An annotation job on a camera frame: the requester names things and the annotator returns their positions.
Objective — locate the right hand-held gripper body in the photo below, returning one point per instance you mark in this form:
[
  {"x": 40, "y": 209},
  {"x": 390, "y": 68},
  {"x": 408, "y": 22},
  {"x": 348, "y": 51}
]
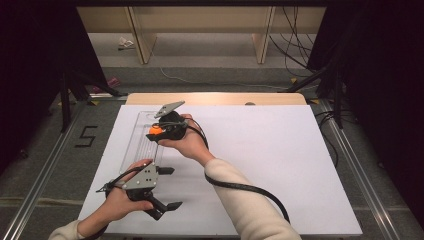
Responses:
[{"x": 175, "y": 125}]

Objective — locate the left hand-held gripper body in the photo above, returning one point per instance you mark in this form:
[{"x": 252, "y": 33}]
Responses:
[{"x": 143, "y": 179}]

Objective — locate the orange ball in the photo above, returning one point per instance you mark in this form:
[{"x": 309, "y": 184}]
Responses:
[{"x": 155, "y": 130}]

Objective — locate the clear plastic tray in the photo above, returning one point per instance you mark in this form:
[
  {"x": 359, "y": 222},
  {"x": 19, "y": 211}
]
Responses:
[{"x": 141, "y": 148}]

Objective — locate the person's right hand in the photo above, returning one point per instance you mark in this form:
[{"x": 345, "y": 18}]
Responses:
[{"x": 191, "y": 143}]

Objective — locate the person's left hand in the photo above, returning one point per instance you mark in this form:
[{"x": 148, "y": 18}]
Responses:
[{"x": 118, "y": 205}]

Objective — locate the pink object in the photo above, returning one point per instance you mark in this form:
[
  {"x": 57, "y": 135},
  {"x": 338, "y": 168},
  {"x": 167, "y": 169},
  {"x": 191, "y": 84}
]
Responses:
[{"x": 113, "y": 81}]

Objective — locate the yellow tape piece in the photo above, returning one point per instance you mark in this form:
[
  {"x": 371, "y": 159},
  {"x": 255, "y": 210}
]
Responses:
[
  {"x": 94, "y": 102},
  {"x": 314, "y": 101},
  {"x": 293, "y": 80}
]

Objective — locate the black tape floor marking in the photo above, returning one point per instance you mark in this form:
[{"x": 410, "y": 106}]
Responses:
[{"x": 87, "y": 127}]

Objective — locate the small dark round object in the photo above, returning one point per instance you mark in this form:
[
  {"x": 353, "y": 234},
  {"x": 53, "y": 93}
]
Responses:
[{"x": 250, "y": 103}]

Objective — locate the crumpled white paper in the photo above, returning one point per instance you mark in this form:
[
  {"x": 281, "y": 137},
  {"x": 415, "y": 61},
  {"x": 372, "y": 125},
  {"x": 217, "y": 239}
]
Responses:
[{"x": 125, "y": 42}]

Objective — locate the black metal stand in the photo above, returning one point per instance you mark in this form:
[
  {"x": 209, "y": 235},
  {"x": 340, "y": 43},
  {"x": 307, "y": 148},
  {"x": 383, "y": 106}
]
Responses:
[
  {"x": 65, "y": 106},
  {"x": 338, "y": 106}
]

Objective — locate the white table board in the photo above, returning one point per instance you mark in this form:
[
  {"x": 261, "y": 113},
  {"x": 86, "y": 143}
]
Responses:
[{"x": 273, "y": 150}]

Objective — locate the dark curtain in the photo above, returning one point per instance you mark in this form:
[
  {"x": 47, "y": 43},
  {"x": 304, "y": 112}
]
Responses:
[
  {"x": 30, "y": 50},
  {"x": 383, "y": 66}
]

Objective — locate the short aluminium floor rail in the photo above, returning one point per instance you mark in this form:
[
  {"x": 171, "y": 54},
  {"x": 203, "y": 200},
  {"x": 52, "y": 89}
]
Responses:
[{"x": 106, "y": 97}]

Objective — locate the long aluminium floor rail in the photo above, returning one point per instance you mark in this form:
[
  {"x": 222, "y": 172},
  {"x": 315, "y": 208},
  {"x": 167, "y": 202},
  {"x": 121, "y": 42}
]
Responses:
[
  {"x": 366, "y": 186},
  {"x": 35, "y": 186}
]

